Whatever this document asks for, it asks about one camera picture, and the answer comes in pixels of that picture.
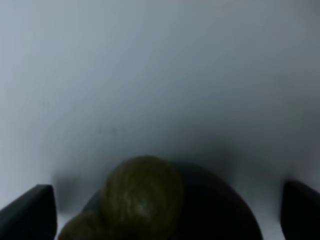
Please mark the dark purple mangosteen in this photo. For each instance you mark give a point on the dark purple mangosteen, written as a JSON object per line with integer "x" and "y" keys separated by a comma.
{"x": 148, "y": 198}

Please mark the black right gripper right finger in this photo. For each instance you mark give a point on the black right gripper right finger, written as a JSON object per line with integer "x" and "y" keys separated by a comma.
{"x": 300, "y": 212}

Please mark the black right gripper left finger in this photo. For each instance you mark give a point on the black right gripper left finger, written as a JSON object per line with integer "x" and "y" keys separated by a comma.
{"x": 32, "y": 216}

